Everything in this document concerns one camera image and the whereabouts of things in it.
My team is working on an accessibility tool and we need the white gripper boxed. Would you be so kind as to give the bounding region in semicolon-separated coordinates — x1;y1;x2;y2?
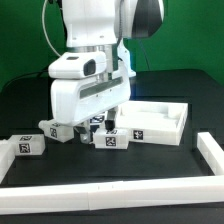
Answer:
51;61;131;144

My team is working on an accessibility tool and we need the white square tabletop part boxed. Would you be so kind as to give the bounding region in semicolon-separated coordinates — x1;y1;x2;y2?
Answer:
116;101;188;145

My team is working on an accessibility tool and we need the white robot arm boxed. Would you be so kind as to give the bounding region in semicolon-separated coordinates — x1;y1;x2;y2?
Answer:
48;0;164;143

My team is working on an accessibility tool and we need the white tag sheet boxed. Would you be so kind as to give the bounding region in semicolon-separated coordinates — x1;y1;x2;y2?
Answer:
90;114;105;124

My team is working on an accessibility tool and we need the white left fence bar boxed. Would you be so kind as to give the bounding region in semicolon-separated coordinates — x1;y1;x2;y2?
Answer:
0;144;15;183

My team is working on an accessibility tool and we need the white fence bar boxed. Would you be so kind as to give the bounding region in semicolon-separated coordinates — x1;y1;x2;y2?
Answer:
197;132;224;175
0;176;224;215
0;144;15;183

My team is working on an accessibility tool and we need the white front fence bar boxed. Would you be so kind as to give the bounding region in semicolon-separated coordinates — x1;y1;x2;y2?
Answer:
0;176;224;215

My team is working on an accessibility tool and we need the white right fence bar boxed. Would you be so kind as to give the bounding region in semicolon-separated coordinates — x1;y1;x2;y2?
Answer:
197;132;224;175

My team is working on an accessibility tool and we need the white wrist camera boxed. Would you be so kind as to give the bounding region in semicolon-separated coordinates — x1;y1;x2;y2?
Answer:
48;51;107;79

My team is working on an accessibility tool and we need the black cable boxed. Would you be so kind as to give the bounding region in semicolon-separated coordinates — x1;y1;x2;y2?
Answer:
0;66;51;94

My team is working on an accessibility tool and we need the white cable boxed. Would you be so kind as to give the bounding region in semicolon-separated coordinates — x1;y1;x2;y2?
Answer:
41;0;63;58

